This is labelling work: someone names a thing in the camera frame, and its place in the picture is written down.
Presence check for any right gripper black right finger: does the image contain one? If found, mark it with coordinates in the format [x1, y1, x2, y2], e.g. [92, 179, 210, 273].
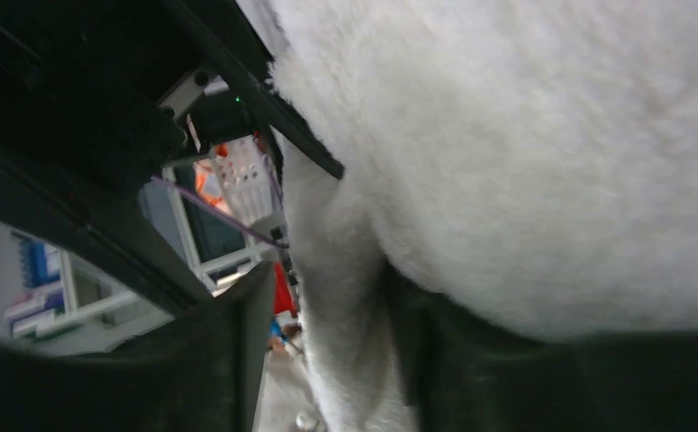
[381, 265, 698, 431]

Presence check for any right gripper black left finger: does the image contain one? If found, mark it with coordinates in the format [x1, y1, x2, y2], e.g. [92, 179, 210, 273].
[0, 262, 275, 431]

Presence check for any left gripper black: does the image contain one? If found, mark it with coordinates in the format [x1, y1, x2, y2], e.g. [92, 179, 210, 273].
[0, 1, 271, 315]

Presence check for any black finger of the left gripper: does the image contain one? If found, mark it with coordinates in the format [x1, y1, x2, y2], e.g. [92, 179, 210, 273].
[163, 0, 344, 179]

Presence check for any white towel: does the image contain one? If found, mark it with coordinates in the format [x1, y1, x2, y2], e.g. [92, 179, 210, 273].
[271, 1, 698, 431]

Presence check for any red object in background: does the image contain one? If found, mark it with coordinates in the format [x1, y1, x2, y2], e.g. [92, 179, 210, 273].
[274, 262, 297, 318]

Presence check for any white orange perforated object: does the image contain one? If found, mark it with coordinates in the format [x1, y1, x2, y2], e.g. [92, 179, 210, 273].
[194, 135, 276, 226]

